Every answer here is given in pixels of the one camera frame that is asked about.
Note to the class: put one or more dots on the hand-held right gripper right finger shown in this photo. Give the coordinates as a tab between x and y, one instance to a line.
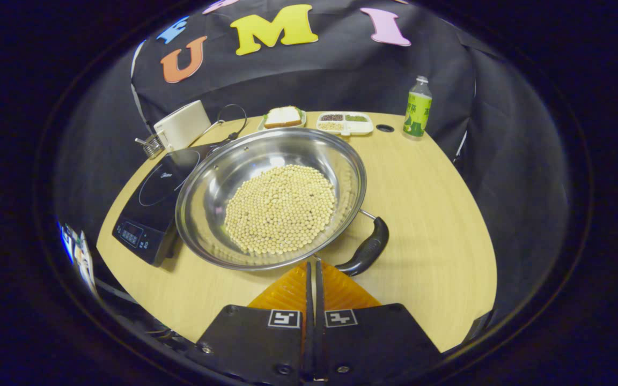
379	343

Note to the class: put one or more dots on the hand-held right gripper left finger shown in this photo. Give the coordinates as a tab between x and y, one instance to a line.
255	343

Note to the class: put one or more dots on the pile of soybeans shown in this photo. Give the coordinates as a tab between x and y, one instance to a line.
282	209

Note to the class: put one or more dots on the stainless steel pot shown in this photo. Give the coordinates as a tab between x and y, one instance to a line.
218	187

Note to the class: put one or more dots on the black induction cooktop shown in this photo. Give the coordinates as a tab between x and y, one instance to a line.
142	225

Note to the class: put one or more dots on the white divided tray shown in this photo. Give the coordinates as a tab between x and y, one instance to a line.
360	127

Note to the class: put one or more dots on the small pile of yellow beans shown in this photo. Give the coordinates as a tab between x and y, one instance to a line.
330	127

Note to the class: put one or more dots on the small pile of green beans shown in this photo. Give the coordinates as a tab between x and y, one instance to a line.
356	118

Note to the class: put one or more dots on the white bread sandwich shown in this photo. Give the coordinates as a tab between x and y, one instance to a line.
283	116

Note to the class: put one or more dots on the white toaster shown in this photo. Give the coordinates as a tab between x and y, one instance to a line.
183	126

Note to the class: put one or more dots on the small white plate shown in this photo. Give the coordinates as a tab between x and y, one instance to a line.
304	119

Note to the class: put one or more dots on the small pile of dark beans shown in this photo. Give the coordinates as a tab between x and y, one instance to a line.
332	117

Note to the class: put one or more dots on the green label drink bottle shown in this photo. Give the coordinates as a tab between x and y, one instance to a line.
417	110

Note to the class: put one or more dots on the black backdrop cloth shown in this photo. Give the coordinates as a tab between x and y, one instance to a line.
341	75

